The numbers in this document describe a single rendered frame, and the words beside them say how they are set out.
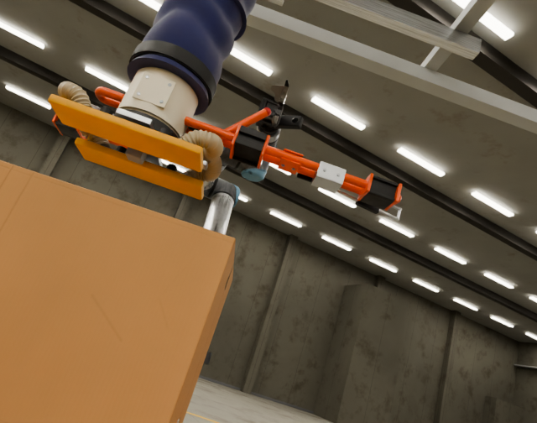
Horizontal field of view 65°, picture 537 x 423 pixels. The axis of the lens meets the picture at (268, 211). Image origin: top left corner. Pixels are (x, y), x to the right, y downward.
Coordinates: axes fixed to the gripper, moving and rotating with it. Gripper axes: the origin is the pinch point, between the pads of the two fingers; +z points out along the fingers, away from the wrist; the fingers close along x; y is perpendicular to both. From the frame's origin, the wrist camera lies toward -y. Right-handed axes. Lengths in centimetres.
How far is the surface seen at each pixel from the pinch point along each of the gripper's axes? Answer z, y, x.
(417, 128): -550, -232, 418
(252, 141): 27.6, 2.1, -34.2
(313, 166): 26.2, -14.2, -34.5
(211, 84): 27.8, 16.9, -22.7
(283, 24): -133, 25, 154
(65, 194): 44, 29, -66
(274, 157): 22.5, -4.4, -33.7
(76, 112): 38, 38, -47
